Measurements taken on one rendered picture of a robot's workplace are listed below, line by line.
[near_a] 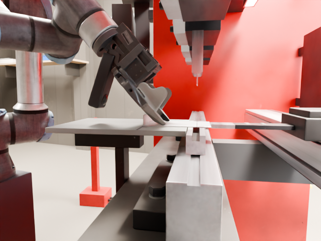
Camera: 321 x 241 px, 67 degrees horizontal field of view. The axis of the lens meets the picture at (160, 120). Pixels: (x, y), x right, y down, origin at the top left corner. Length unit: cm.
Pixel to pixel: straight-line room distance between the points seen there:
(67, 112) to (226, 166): 451
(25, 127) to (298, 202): 137
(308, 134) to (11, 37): 58
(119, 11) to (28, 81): 83
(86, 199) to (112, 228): 213
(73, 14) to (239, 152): 70
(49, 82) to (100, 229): 519
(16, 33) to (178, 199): 46
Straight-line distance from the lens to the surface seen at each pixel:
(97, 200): 246
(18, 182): 100
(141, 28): 200
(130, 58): 48
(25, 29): 59
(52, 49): 61
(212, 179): 28
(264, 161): 97
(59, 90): 532
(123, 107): 442
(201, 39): 46
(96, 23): 52
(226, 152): 94
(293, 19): 147
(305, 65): 135
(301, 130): 48
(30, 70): 96
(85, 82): 462
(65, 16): 57
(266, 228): 159
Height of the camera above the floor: 106
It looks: 6 degrees down
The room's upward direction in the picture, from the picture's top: straight up
